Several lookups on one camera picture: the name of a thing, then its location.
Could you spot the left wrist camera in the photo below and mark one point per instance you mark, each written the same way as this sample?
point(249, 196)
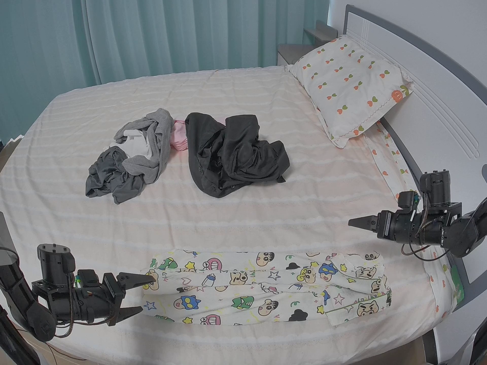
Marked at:
point(87, 278)

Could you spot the black shirt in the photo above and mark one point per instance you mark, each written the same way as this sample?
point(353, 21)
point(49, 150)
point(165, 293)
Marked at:
point(236, 154)

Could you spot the white garment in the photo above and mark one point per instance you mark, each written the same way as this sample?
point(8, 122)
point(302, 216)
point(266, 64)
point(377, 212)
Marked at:
point(135, 143)

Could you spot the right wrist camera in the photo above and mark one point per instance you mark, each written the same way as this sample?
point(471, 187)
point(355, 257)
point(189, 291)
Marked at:
point(406, 200)

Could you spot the white printed pillow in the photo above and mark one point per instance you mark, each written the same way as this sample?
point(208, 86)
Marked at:
point(350, 86)

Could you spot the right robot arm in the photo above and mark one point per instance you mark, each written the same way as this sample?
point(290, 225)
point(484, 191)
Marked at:
point(464, 234)

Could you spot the grey bedside table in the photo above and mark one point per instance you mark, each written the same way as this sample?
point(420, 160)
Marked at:
point(291, 51)

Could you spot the bed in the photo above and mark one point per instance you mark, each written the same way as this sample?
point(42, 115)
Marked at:
point(247, 97)

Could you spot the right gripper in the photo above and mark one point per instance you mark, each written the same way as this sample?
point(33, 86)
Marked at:
point(399, 226)

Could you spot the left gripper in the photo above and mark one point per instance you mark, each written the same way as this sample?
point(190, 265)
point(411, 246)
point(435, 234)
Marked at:
point(95, 304)

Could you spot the white printed pyjama top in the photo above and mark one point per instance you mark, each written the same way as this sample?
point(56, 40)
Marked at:
point(247, 283)

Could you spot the light grey garment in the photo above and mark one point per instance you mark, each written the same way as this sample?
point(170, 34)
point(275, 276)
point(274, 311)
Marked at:
point(161, 135)

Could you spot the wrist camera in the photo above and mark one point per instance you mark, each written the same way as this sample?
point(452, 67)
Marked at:
point(406, 200)
point(87, 278)

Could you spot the pink garment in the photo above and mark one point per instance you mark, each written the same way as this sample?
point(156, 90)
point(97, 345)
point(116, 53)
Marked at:
point(178, 137)

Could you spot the blue-green curtain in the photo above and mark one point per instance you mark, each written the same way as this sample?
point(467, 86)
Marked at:
point(152, 21)

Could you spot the dark grey garment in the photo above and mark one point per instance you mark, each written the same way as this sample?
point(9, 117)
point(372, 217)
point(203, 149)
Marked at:
point(114, 181)

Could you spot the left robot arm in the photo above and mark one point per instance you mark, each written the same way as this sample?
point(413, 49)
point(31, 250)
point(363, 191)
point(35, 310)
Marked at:
point(23, 302)

